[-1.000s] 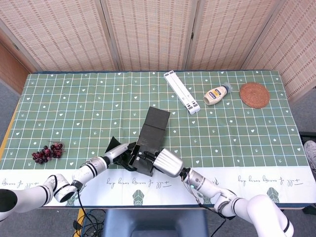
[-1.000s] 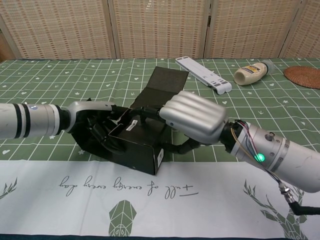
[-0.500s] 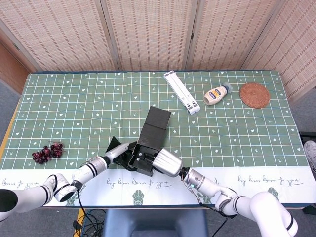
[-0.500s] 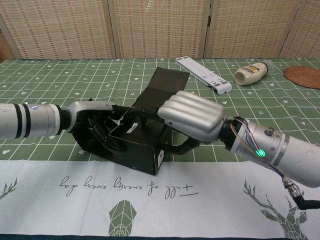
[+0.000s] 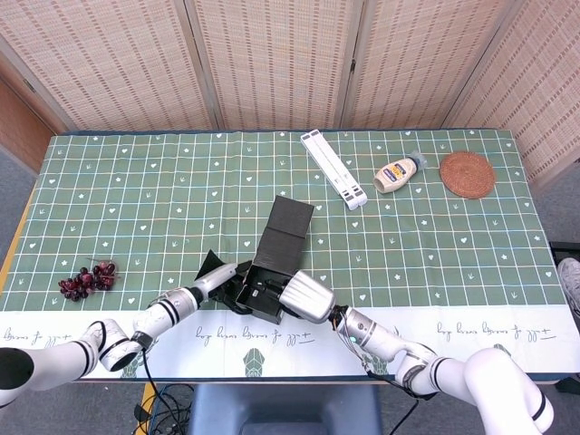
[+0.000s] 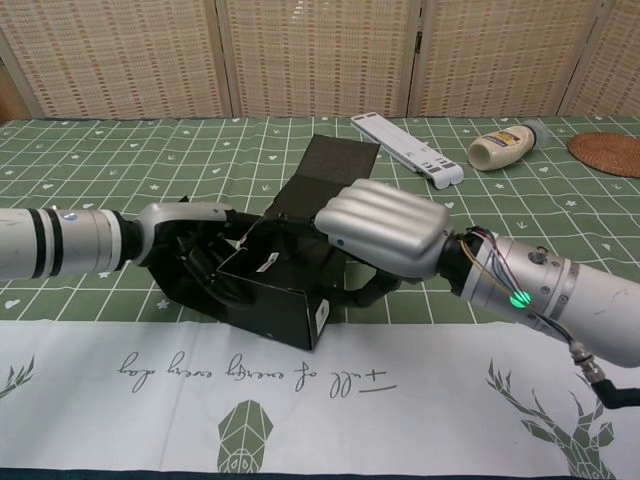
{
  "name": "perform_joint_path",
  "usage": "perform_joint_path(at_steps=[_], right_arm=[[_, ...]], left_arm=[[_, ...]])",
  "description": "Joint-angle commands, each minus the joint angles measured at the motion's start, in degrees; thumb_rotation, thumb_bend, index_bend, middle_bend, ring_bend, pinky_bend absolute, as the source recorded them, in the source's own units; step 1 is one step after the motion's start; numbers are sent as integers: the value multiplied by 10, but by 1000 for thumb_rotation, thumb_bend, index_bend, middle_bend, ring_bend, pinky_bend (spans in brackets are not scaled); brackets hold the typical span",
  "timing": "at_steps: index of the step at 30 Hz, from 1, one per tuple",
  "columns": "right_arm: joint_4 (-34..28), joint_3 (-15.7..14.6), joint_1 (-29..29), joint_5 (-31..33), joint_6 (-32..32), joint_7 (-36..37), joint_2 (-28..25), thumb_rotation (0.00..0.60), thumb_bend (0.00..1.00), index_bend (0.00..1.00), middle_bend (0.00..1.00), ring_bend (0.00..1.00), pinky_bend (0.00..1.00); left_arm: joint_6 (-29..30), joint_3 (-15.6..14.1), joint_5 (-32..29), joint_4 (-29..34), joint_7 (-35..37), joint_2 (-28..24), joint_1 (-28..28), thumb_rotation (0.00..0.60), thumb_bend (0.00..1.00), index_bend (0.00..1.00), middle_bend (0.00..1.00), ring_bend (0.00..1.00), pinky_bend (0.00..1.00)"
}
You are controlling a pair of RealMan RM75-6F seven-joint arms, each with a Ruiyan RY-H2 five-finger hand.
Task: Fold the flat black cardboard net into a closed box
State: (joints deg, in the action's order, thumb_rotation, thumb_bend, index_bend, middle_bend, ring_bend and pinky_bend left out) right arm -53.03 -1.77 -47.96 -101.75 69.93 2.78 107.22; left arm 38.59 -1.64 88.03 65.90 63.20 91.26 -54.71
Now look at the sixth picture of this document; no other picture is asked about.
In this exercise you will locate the white folding plastic stand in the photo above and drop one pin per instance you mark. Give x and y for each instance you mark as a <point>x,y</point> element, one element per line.
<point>400,145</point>

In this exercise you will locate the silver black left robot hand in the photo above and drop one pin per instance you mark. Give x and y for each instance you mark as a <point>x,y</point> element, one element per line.
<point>170,215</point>

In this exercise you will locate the green checked tablecloth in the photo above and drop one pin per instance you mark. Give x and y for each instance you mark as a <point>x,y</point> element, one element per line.
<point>150,400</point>

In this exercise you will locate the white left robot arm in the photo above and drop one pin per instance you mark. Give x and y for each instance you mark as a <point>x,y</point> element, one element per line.
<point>60,242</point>

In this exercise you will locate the round woven rattan coaster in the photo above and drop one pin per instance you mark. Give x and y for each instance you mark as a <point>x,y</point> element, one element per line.
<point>610,152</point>

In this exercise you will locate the mayonnaise squeeze bottle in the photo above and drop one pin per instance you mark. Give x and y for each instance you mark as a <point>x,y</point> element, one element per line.
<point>500,147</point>

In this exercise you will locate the folding bamboo screen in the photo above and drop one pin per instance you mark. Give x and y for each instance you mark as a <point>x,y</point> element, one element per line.
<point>125,50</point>

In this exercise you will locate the black screen hinge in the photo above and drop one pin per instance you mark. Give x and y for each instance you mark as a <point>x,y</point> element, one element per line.
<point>419,41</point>

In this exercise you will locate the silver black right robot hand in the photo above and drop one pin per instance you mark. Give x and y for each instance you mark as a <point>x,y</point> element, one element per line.
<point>390,225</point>

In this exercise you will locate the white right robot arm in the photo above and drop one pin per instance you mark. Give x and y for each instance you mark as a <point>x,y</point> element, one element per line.
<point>585,300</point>

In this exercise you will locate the black foldable cardboard box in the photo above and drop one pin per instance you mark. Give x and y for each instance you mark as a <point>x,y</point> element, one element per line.
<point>280,310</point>

